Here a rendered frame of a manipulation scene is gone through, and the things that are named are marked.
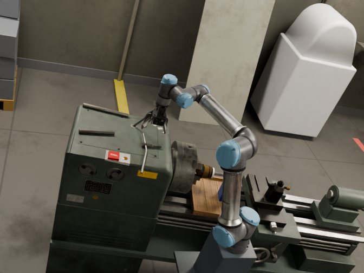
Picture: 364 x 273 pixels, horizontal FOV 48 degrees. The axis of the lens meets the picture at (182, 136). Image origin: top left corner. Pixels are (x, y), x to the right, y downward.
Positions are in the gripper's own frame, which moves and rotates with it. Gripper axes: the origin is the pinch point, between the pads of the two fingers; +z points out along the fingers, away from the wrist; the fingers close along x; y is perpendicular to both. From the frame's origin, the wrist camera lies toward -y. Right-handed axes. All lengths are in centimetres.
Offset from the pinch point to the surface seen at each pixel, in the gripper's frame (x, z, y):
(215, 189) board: 57, 52, -19
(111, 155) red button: -19.4, 13.5, 11.6
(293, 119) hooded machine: 212, 112, -240
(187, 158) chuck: 25.7, 18.6, -4.1
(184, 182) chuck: 26.7, 30.6, 3.7
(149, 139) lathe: 1.6, 14.7, -10.7
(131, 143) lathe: -8.9, 14.7, -3.9
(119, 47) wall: -18, 94, -290
